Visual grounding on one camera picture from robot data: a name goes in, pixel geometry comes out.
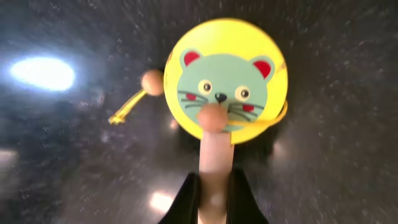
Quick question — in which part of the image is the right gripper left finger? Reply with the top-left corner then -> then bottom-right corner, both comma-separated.
157,172 -> 201,224

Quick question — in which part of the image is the yellow rattle drum toy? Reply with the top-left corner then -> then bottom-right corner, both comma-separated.
108,17 -> 290,224

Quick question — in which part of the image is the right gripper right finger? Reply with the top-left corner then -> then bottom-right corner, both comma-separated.
228,169 -> 270,224

